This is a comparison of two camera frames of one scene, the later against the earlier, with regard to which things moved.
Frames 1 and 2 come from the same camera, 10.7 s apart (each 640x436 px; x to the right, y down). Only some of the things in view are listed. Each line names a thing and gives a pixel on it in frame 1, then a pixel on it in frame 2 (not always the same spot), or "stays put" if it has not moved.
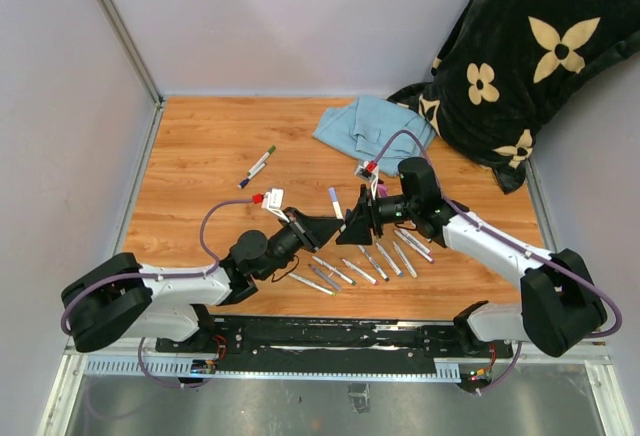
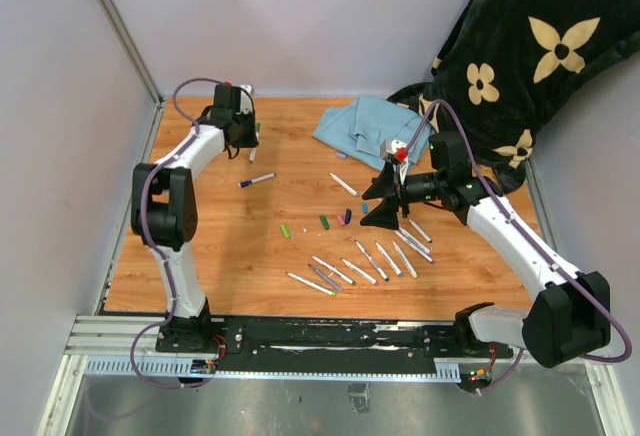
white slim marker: (405, 260) stays put
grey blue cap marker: (336, 205) → (344, 185)
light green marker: (313, 284) stays put
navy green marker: (257, 168) → (245, 183)
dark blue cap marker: (374, 263) stays put
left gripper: (304, 227) → (251, 140)
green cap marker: (335, 271) stays put
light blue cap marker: (395, 268) stays put
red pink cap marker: (366, 276) stays put
